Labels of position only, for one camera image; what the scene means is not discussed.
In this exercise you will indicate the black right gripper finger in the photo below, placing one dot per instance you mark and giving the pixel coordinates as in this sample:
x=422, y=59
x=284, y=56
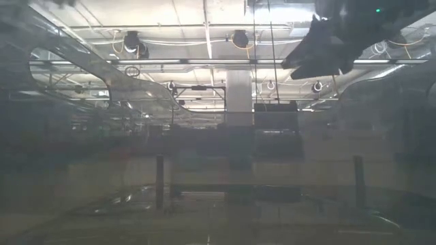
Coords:
x=316, y=72
x=316, y=47

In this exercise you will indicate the grey translucent plastic bin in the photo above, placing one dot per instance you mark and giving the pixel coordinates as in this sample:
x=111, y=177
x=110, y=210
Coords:
x=85, y=68

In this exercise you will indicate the black hanging monitor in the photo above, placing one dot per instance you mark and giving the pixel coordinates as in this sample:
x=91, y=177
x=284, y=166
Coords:
x=276, y=119

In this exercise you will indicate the white square pillar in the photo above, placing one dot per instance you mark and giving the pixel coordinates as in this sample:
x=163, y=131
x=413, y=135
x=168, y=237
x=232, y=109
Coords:
x=238, y=98

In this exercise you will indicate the long ceiling light strip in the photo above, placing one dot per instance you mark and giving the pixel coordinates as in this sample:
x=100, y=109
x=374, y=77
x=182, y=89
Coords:
x=204, y=62

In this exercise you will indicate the black rectangular rack frame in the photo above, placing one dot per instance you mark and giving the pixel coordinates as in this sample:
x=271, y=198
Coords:
x=201, y=87

